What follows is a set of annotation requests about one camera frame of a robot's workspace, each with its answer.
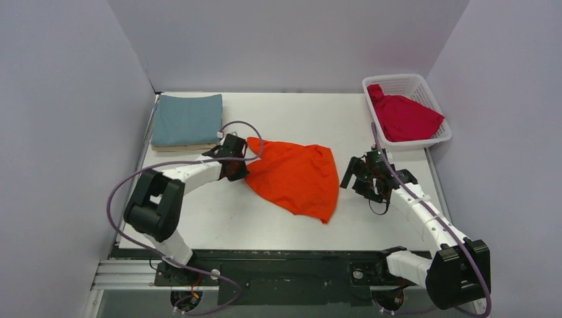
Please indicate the folded blue t shirt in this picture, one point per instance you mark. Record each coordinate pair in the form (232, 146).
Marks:
(187, 121)

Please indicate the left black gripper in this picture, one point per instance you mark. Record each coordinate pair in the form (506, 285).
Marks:
(236, 156)

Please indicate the white plastic basket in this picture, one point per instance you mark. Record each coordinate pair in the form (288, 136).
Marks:
(415, 88)

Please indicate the crimson t shirt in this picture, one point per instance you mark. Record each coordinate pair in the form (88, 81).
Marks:
(403, 119)

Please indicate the folded beige t shirt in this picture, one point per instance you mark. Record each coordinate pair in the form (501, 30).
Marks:
(184, 148)

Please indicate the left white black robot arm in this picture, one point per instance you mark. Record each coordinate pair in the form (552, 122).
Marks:
(155, 205)

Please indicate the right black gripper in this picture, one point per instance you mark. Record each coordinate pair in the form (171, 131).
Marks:
(364, 176)

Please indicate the orange t shirt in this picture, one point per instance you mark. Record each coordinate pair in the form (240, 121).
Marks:
(302, 179)

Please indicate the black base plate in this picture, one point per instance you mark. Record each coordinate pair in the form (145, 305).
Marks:
(279, 277)

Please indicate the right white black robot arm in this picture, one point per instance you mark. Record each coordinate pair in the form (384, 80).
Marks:
(458, 270)

